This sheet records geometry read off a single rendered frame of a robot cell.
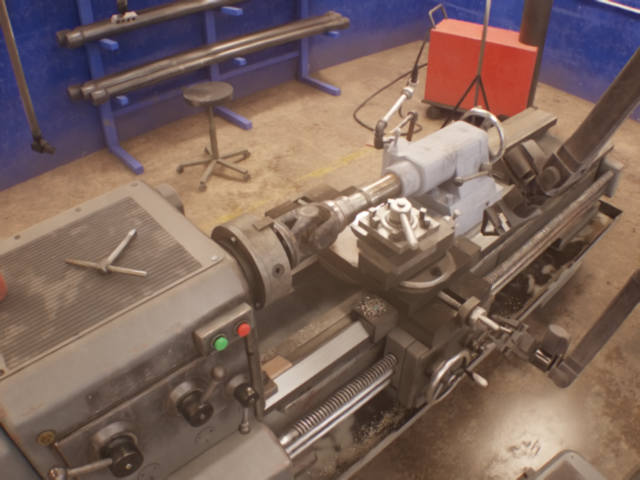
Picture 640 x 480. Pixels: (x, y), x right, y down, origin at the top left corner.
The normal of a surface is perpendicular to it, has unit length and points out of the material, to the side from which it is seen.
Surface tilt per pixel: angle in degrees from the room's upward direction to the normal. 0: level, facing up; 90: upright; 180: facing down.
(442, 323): 0
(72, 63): 90
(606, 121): 91
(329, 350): 36
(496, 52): 90
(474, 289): 0
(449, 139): 0
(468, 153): 82
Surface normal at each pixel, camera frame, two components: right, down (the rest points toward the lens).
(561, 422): 0.00, -0.78
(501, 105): -0.47, 0.55
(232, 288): 0.47, -0.22
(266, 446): 0.36, -0.41
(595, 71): -0.74, 0.42
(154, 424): 0.67, 0.47
